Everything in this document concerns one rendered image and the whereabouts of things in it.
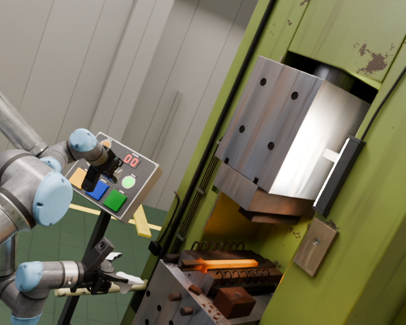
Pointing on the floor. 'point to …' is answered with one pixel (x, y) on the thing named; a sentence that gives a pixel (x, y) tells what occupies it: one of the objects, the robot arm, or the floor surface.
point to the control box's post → (82, 260)
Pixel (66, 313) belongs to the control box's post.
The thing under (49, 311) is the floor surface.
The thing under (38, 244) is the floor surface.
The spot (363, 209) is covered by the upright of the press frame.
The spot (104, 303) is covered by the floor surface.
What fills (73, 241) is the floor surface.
